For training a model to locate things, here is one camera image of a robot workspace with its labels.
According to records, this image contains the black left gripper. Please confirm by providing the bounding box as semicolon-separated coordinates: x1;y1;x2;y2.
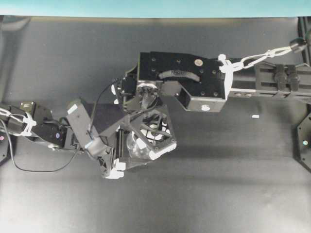
97;115;152;179

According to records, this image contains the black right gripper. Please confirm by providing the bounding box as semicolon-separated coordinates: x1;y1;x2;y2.
126;105;177;160

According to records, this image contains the clear plastic bottle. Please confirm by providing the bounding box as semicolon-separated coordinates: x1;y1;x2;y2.
126;132;157;160

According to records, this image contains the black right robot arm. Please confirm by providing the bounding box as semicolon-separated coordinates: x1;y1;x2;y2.
113;51;311;161

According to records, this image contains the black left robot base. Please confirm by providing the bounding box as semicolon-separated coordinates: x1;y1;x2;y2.
0;135;16;165

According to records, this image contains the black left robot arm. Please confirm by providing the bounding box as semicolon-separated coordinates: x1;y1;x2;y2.
0;100;156;179

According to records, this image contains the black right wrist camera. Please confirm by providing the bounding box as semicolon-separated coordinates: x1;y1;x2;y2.
111;75;137;104

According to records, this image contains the black thin left cable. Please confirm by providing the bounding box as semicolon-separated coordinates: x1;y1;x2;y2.
0;82;127;172

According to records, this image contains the white right cable tie chain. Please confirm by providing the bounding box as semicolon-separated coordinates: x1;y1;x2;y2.
218;47;292;73

